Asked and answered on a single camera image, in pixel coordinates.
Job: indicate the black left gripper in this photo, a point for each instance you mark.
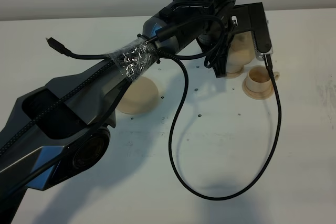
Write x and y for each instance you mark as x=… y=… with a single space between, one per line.
x=215 y=42

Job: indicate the beige ceramic teapot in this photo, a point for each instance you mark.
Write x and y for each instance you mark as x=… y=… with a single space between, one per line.
x=241 y=51

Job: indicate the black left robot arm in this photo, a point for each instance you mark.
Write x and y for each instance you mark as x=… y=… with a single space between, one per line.
x=62 y=129

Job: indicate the large beige teapot saucer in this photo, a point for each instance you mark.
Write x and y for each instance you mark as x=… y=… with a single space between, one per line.
x=141 y=97

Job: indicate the far beige cup saucer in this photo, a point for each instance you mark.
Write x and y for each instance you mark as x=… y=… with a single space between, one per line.
x=231 y=75

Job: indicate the beige cup saucer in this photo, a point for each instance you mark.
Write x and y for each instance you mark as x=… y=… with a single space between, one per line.
x=258 y=95
x=231 y=75

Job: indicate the far beige teacup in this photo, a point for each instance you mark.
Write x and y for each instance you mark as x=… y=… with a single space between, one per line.
x=231 y=68

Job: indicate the beige teacup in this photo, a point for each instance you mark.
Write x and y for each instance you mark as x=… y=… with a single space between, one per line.
x=231 y=68
x=258 y=79

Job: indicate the near beige teacup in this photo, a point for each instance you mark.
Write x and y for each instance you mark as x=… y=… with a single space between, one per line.
x=258 y=79

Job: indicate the near beige cup saucer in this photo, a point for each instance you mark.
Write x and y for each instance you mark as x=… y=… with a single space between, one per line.
x=258 y=95

